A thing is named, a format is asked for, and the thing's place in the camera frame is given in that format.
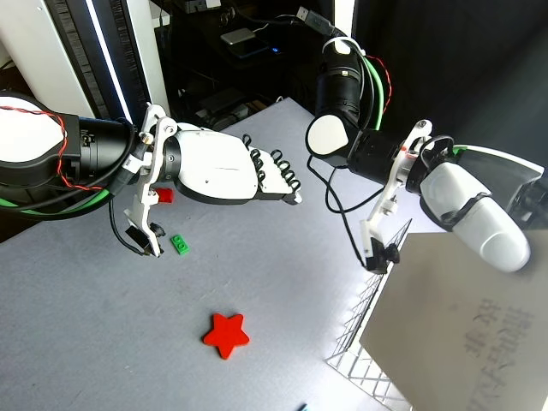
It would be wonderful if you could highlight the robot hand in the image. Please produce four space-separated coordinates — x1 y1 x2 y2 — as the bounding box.
164 122 304 206
406 135 547 274

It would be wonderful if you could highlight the beige book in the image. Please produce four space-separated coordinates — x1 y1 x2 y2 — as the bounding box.
359 230 548 411

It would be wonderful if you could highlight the green toy brick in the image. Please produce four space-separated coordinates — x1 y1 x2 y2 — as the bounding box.
170 234 192 257

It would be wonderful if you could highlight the silver flat device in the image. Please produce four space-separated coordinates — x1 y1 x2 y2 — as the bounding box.
220 27 256 46

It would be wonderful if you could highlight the red star block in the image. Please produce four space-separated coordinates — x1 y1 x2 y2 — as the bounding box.
202 313 251 360

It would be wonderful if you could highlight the grey table cloth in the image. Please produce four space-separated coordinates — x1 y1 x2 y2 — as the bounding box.
0 97 433 411

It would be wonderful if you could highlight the white robot body column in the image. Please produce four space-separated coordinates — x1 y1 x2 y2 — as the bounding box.
0 0 172 125

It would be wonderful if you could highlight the red black twisted cable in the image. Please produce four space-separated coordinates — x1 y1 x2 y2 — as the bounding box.
0 105 104 192

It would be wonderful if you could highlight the wire dish rack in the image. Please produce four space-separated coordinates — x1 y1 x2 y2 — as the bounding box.
325 217 414 406

